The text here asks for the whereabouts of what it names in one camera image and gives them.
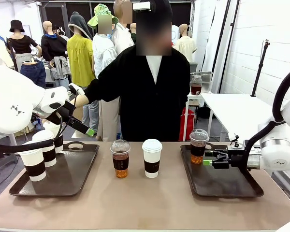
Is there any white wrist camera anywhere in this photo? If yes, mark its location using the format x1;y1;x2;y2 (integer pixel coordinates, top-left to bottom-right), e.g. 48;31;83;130
68;82;86;97
228;134;245;149

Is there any mannequin torso in blue jeans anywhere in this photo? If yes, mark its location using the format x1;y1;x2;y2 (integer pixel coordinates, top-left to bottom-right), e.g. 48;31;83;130
20;60;47;89

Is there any tall mannequin in white shirt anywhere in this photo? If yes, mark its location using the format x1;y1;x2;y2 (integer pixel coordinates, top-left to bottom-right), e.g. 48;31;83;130
112;0;136;57

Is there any clear plastic iced tea cup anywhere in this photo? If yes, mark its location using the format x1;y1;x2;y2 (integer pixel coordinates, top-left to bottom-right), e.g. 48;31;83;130
189;129;210;165
110;139;131;179

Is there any black arm cable sleeve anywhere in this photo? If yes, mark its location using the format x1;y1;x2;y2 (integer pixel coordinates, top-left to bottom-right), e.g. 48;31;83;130
241;64;290;170
0;96;78;154

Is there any person's right hand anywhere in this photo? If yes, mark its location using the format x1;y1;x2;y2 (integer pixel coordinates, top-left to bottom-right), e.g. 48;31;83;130
73;93;89;109

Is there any mannequin in dark green top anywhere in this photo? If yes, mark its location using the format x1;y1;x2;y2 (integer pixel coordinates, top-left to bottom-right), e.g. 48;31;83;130
130;22;137;44

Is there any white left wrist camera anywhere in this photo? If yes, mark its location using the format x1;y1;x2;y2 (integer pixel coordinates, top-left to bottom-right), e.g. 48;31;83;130
68;82;86;97

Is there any person in black cardigan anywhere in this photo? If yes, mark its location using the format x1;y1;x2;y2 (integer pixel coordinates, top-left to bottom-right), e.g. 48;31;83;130
83;0;191;142

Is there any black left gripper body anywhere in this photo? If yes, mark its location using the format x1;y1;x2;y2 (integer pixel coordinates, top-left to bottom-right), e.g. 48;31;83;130
49;101;75;127

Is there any mannequin in pale yellow shirt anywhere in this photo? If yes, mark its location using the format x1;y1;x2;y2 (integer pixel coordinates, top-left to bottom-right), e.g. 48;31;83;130
173;23;198;63

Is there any person's right forearm black sleeve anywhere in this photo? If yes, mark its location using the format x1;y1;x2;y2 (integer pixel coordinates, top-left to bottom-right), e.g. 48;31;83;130
84;81;113;104

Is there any mannequin white jacket green hat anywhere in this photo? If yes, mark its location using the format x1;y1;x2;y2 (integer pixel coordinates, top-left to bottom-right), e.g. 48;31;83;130
87;3;121;142

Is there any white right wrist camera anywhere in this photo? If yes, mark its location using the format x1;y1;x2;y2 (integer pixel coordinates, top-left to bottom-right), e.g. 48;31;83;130
228;134;245;149

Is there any black right arm cable sleeve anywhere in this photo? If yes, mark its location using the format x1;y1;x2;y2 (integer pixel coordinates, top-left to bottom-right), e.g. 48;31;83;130
241;64;290;170

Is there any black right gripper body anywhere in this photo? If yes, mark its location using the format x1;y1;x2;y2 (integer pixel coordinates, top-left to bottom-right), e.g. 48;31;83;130
228;148;248;169

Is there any mannequin black hat black top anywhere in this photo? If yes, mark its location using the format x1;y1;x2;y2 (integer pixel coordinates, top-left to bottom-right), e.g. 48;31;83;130
6;19;43;73

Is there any black tripod stand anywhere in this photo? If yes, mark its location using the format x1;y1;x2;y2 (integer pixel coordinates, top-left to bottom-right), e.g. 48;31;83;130
250;39;271;98

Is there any mannequin in black sweater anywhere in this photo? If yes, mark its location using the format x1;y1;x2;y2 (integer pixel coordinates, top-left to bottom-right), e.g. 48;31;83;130
41;20;71;90

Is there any white head-mounted camera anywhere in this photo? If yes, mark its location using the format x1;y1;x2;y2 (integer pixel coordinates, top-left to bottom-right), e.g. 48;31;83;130
132;1;152;11

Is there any white paper cup brown sleeve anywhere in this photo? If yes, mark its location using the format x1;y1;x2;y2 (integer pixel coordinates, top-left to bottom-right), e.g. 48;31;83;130
142;139;163;179
18;141;47;182
43;120;64;154
32;130;58;168

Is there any dark brown plastic tray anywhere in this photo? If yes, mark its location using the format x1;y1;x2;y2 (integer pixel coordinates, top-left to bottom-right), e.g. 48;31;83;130
9;141;100;197
180;142;264;199

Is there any large white table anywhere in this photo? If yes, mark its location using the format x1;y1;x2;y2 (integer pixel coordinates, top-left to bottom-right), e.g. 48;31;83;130
200;92;282;147

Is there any black backdrop stand pole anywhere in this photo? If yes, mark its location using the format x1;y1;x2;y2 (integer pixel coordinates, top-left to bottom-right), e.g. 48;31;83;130
211;0;240;94

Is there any black left arm cable sleeve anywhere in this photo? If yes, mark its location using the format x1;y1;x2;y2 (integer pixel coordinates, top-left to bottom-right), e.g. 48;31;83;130
0;96;78;154

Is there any glass jar of tea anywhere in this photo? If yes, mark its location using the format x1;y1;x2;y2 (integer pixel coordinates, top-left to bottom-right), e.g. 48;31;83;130
190;75;203;96

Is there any red shopping bag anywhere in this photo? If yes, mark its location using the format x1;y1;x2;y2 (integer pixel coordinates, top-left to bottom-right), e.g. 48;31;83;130
178;107;196;142

